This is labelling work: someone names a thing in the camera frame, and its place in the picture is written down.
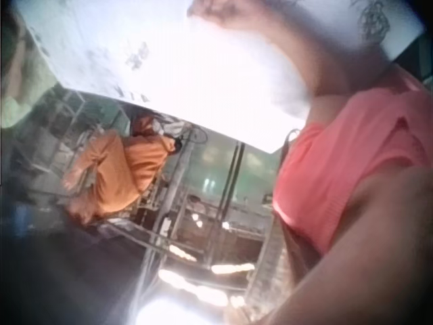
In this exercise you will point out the person's left hand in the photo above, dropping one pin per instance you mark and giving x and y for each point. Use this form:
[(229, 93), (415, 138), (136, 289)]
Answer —
[(213, 9)]

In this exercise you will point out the person's left fingers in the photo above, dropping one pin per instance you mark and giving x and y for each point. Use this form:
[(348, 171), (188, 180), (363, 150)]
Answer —
[(199, 8)]

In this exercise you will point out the white printed cloth sheet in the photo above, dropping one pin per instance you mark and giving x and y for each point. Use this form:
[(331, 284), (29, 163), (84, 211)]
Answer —
[(203, 84)]

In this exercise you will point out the grey metal rack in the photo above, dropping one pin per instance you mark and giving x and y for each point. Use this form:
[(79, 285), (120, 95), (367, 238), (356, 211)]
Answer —
[(67, 111)]

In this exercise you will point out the grey metal table frame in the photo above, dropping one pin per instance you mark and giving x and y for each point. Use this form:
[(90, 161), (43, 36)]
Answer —
[(236, 176)]

